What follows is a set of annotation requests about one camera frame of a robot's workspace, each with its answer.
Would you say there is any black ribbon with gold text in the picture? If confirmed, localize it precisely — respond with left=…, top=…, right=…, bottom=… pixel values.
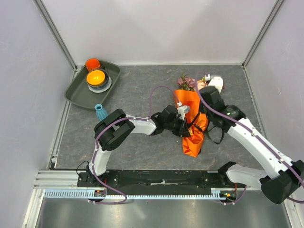
left=187, top=113, right=225, bottom=145

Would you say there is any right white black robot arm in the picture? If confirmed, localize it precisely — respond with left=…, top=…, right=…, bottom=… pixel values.
left=198, top=86, right=304, bottom=204

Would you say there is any left aluminium frame post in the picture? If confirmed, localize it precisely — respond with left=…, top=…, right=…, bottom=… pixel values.
left=33, top=0, right=77, bottom=71

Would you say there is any orange bowl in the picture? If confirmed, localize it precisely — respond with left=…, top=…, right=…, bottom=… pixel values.
left=86, top=70, right=106, bottom=86

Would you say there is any grey green plastic tray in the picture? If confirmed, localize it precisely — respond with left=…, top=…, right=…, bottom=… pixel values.
left=65, top=60, right=121, bottom=110

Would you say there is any orange plastic cup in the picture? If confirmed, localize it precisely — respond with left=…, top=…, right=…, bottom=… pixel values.
left=85, top=58, right=101, bottom=72

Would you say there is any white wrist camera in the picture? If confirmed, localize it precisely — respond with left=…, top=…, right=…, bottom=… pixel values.
left=205, top=74, right=224, bottom=93
left=177, top=102, right=190, bottom=120

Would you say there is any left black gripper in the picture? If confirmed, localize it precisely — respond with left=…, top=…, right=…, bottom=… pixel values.
left=164, top=116, right=190, bottom=138

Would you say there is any aluminium frame post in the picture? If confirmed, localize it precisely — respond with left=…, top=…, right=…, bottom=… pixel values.
left=33, top=0, right=77, bottom=71
left=242, top=0, right=285, bottom=69

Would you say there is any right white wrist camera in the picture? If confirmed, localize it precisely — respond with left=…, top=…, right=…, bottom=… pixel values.
left=205, top=74, right=224, bottom=93

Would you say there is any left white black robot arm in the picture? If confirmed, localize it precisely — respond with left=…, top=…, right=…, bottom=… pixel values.
left=87, top=103, right=190, bottom=187

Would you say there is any orange flower bouquet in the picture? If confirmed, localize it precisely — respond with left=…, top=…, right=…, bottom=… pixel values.
left=175, top=75, right=209, bottom=158

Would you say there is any dark grey bowl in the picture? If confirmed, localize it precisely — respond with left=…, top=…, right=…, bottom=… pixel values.
left=88, top=70, right=109, bottom=88

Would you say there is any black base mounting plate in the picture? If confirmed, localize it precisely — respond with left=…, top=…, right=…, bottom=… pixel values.
left=77, top=170, right=239, bottom=189

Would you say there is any grey slotted cable duct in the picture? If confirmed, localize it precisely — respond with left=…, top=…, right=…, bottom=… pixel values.
left=44, top=189, right=226, bottom=200

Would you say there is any white plate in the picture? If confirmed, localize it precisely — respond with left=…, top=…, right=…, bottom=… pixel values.
left=88, top=77, right=112, bottom=93

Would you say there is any blue ribbed vase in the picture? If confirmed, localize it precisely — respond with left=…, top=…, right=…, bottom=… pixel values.
left=95, top=104, right=108, bottom=121

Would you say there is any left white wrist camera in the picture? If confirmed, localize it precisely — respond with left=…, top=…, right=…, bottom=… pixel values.
left=177, top=102, right=190, bottom=120

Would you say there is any right aluminium frame post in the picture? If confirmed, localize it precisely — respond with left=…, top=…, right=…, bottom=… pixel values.
left=242, top=0, right=285, bottom=69

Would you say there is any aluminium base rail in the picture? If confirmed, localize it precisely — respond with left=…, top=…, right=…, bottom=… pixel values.
left=33, top=170, right=83, bottom=190

